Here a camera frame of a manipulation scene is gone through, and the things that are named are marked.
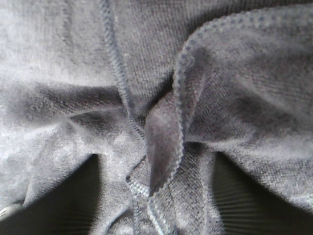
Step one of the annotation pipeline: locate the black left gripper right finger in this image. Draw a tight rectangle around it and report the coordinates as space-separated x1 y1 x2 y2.
213 152 313 235

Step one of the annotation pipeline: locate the dark grey towel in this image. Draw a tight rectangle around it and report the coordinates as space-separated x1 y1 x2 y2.
0 0 313 235

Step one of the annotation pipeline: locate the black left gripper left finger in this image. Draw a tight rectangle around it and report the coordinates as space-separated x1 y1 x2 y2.
0 154 101 235

